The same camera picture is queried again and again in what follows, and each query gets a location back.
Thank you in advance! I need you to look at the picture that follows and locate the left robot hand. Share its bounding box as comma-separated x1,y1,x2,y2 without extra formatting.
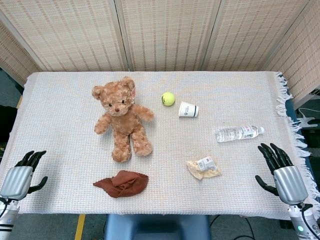
0,150,49,201

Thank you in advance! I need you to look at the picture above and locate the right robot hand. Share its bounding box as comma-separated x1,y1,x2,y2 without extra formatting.
254,142,309,206

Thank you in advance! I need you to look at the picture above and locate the brown teddy bear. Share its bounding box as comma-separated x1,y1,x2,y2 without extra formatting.
91,76,155,163

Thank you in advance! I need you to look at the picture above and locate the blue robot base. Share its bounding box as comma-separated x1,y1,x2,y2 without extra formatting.
103,214,212,240

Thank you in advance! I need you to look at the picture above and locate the white metal stand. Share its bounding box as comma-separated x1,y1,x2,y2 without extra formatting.
294,88,320,130

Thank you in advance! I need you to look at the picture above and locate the clear plastic water bottle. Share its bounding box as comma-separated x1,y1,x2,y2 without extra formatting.
214,124,265,144

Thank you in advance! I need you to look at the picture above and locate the yellow floor tape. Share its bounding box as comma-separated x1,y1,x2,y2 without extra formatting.
74,214,86,240

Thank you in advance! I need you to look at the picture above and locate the clear bag of snacks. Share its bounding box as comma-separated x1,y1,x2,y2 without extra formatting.
185,155,223,181

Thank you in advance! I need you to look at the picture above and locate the brown cloth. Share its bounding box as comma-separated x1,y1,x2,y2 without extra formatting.
92,170,149,199

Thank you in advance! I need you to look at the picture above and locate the white paper cup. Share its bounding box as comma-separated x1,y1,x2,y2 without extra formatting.
178,100,200,119

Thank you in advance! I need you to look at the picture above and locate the white woven tablecloth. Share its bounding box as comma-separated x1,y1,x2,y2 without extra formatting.
0,71,320,221

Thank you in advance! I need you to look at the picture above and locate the yellow tennis ball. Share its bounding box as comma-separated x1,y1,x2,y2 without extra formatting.
160,91,176,107

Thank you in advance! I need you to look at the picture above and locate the bamboo folding screen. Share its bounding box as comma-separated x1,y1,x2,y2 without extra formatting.
0,0,320,106

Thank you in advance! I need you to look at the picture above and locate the black cable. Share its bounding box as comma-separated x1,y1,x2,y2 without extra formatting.
208,214,266,240

